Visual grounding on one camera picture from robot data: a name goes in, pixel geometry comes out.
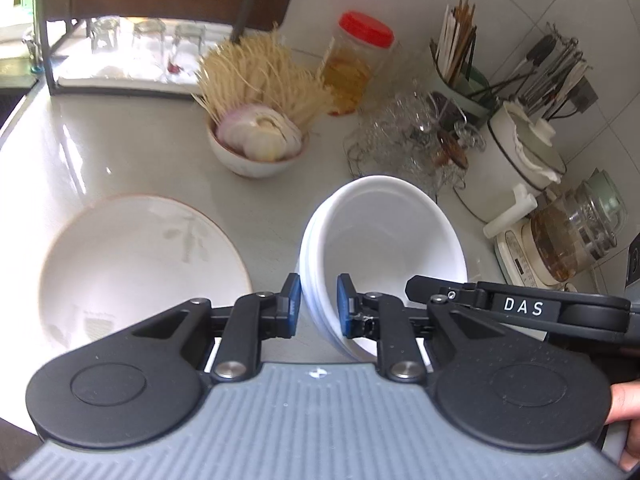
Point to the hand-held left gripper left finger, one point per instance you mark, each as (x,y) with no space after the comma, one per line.
(292,306)

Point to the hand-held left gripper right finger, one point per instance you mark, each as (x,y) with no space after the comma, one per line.
(345,306)

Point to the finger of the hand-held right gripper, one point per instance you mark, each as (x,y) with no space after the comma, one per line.
(430,290)

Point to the white plate with leaf print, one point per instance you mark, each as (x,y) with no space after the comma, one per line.
(135,260)

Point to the person's right hand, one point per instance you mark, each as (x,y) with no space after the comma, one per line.
(627,410)

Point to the beige kettle base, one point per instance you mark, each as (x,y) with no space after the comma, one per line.
(520,255)

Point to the glass teapot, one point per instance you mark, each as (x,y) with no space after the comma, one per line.
(575,230)

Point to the white electric cooking pot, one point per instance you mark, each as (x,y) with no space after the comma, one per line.
(495,165)

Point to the brown round lid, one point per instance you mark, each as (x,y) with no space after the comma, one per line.
(452,150)

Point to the white bowl with pink base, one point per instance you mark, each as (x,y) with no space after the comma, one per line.
(250,162)

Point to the set of clear glass cups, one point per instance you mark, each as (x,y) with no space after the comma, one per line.
(400,125)

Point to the sliced onion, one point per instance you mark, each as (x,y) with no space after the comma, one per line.
(260,132)

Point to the pale green chopstick holder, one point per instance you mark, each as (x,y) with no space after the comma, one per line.
(475,92)

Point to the black utensils in holder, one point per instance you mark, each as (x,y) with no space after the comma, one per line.
(492,91)

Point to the plastic jar with red lid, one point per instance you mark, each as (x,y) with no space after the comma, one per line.
(355,70)

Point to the bundle of dry noodles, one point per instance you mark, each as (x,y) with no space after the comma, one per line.
(260,75)

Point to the hanging kitchen utensils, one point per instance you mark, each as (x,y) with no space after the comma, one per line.
(550,70)

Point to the bundle of wooden chopsticks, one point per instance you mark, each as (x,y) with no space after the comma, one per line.
(455,40)

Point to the white drip tray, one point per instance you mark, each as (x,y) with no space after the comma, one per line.
(125,82)

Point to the clear glass jar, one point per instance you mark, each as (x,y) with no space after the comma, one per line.
(189,45)
(105,35)
(148,42)

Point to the black dish rack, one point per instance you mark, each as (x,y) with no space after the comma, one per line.
(47,60)

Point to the black wall outlet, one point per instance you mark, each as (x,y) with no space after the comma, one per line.
(585,96)

